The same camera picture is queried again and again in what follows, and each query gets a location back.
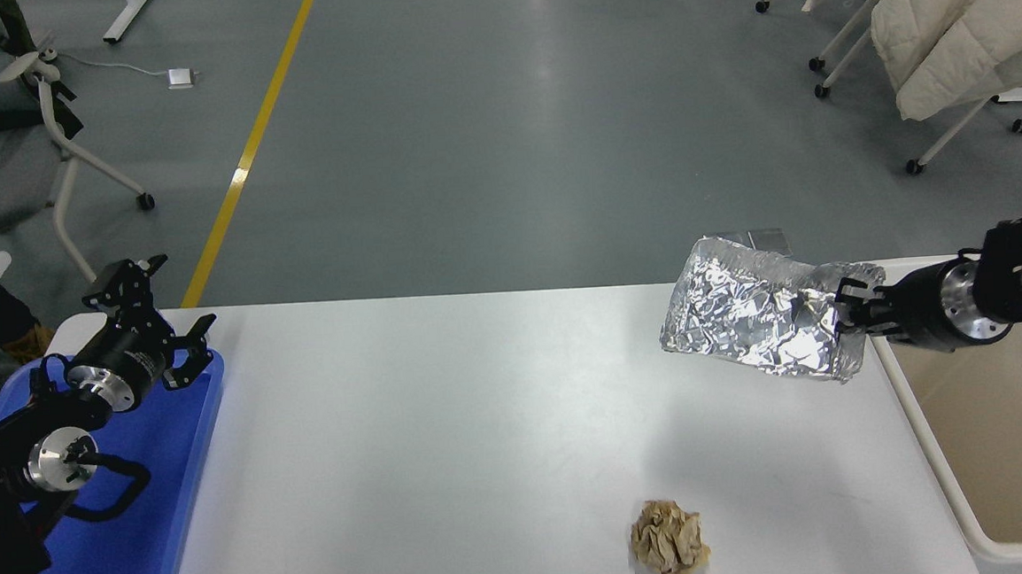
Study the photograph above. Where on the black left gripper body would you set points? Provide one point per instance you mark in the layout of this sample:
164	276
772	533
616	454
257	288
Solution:
129	356

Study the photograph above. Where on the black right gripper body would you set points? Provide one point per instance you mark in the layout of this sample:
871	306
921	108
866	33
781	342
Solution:
921	311

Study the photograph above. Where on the foil tray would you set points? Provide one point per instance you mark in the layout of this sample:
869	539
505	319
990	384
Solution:
743	308

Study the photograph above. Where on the tan paper ball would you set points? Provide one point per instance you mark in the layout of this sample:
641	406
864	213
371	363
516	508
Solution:
667	541

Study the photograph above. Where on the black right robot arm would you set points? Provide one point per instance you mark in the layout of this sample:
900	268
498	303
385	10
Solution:
1016	274

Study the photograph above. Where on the person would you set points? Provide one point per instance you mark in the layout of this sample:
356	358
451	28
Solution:
2	309

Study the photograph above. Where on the large pale plastic bin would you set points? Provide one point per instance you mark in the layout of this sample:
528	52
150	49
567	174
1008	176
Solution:
1019	469

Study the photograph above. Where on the blue plastic tray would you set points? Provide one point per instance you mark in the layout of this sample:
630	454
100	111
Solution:
120	568

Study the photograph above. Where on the white power adapter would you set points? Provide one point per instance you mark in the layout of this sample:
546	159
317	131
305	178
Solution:
180	76

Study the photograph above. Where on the white desk leg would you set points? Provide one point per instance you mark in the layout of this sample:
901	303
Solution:
129	13

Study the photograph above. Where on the dark green garment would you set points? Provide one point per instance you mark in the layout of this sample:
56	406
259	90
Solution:
16	20

